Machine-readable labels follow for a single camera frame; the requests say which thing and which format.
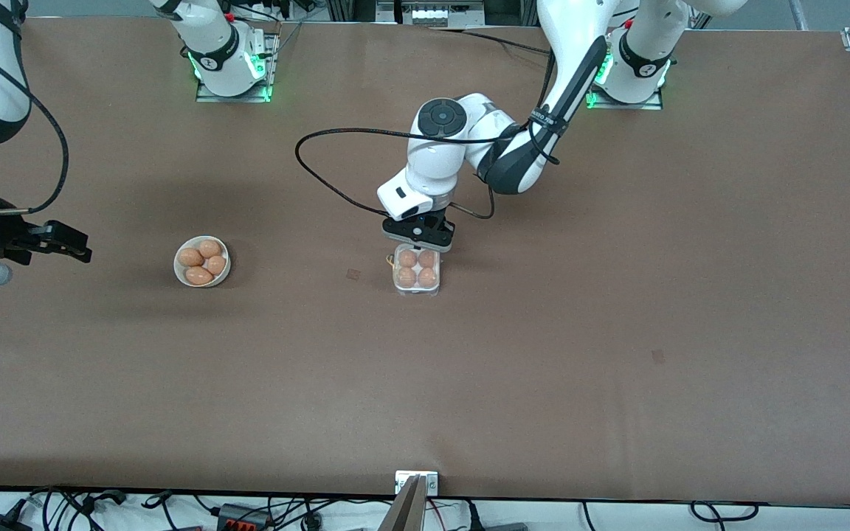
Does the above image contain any black power adapter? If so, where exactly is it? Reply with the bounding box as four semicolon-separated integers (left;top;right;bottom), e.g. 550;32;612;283
0;501;33;531

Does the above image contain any white power strip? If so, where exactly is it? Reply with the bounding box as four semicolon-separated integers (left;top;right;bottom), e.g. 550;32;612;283
377;0;486;29

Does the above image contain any black looped floor cable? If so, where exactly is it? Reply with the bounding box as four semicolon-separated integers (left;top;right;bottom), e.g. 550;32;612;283
691;501;760;526

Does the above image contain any clear plastic egg carton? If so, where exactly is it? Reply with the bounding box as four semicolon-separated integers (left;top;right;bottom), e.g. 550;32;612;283
384;247;443;297

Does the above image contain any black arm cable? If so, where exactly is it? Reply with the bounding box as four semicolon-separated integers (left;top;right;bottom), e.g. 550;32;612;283
294;44;566;221
0;41;71;216

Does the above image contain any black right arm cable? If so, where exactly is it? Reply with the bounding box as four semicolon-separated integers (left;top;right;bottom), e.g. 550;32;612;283
0;41;71;216

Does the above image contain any connector with orange levers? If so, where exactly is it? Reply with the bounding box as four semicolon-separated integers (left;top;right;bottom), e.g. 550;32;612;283
216;503;276;531

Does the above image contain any white bowl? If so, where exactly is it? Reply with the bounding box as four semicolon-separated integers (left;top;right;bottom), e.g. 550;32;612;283
173;235;232;288

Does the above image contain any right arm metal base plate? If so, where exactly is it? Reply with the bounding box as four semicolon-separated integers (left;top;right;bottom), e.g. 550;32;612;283
195;29;280;104

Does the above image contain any small metal mount bracket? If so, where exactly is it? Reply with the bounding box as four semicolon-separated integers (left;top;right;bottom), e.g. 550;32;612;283
395;471;440;496

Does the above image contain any black table cable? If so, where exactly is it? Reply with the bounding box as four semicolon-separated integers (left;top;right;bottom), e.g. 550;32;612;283
425;27;553;58

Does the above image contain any aluminium camera post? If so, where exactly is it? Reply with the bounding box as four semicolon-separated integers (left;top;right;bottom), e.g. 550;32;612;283
379;476;430;531

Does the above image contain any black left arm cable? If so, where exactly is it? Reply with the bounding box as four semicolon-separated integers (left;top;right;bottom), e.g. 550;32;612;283
294;44;566;221

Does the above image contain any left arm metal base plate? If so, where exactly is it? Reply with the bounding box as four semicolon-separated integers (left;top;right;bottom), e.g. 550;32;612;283
584;33;664;111

